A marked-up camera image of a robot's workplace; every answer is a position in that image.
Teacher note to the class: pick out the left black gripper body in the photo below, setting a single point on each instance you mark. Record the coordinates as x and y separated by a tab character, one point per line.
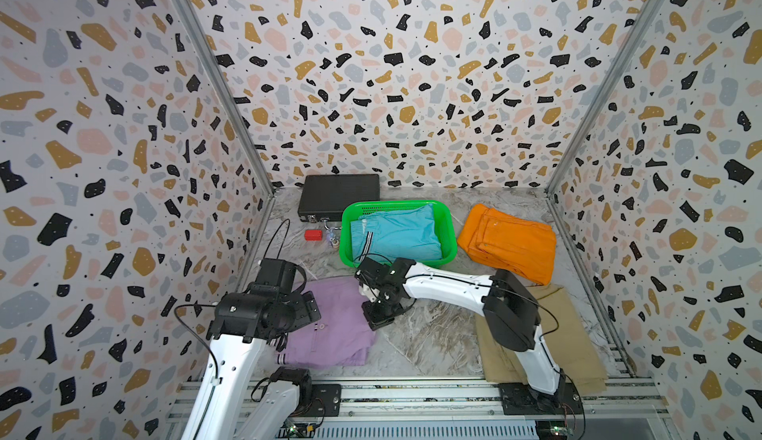
298	312

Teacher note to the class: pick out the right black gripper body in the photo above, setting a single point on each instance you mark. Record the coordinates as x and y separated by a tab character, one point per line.
377	297

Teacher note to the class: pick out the purple pants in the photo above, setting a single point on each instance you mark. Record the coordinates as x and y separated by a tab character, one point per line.
341	338

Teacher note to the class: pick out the turquoise pants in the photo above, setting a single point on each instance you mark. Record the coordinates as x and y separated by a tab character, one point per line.
392	234

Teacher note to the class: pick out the orange pants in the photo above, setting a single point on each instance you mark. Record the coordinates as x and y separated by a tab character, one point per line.
501	241

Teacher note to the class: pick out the khaki pants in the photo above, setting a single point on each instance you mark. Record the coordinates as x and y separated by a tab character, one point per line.
570	346

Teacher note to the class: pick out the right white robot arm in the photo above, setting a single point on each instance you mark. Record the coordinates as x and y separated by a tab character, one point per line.
511	312

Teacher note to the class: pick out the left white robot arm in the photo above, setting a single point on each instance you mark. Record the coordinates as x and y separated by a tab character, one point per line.
246	324

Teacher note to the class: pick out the green plastic basket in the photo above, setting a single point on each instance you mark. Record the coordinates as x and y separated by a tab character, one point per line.
443	218

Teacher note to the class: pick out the small red box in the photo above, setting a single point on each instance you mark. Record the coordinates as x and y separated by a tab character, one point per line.
313	235

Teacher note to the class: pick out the black electronics box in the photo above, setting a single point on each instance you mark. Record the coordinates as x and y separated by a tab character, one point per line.
325	197

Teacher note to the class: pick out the small circuit board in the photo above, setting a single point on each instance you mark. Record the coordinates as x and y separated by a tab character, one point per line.
298	430

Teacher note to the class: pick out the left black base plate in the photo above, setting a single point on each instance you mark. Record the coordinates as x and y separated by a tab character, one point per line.
323	400

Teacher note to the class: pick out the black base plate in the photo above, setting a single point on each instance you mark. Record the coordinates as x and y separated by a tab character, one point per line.
519	399
323	400

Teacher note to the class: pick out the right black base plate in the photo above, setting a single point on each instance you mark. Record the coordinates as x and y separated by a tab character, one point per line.
519	399

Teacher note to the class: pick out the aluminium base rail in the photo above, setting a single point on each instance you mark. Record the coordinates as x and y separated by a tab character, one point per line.
470	408

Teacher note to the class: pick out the left aluminium corner post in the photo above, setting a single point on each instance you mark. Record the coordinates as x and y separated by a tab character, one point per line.
208	62

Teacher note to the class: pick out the aluminium corner post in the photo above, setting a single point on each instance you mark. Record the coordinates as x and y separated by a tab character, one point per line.
208	62
619	65

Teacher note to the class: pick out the right aluminium corner post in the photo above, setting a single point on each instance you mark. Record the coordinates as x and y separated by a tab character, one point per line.
619	65

